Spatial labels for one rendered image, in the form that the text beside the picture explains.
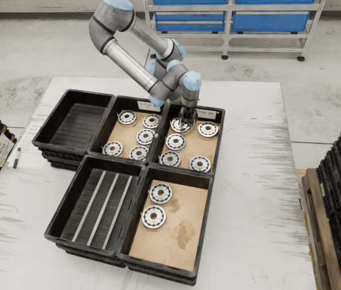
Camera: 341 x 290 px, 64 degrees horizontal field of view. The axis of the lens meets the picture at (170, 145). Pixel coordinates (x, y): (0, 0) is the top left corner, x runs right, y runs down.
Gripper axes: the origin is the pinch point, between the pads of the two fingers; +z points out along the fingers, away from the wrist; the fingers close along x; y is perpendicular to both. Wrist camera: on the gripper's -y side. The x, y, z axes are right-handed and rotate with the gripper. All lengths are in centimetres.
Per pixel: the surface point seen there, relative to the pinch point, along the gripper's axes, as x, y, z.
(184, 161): 3.4, 20.6, 2.1
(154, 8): -65, -166, 34
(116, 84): -57, -41, 22
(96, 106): -55, -7, 9
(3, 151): -132, 10, 62
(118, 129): -35.9, 7.4, 6.3
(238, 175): 31.7, 15.2, 12.1
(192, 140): 4.6, 6.7, 2.0
